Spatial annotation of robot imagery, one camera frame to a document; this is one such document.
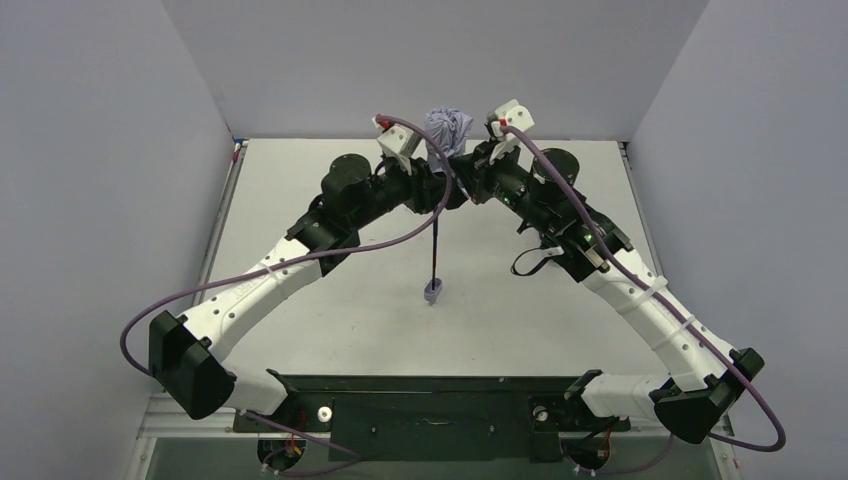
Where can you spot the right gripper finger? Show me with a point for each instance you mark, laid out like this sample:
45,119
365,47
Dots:
467,179
463,164

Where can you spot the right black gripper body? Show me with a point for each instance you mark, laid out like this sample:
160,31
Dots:
481,171

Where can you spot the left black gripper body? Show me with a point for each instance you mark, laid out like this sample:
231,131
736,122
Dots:
428,178

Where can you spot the lavender folding umbrella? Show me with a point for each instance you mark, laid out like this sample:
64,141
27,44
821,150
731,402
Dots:
450,128

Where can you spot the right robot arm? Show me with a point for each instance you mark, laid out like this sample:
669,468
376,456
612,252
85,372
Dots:
704,375

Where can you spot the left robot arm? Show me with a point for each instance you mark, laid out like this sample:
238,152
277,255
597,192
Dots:
187,351

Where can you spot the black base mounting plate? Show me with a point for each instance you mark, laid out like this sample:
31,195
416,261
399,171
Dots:
443,418

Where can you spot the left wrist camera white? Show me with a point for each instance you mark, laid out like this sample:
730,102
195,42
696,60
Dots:
397,142

